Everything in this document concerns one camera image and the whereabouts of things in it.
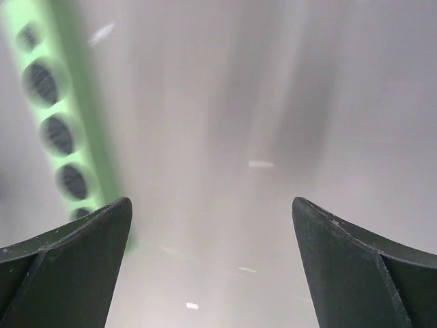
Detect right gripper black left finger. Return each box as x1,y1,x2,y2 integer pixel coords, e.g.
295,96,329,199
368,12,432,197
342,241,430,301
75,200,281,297
1,197,132,328

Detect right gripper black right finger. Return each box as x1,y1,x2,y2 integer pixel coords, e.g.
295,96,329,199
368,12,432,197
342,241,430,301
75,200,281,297
292,197,436,328

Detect green power strip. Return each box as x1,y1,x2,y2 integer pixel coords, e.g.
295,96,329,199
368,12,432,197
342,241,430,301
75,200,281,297
1,1,123,246

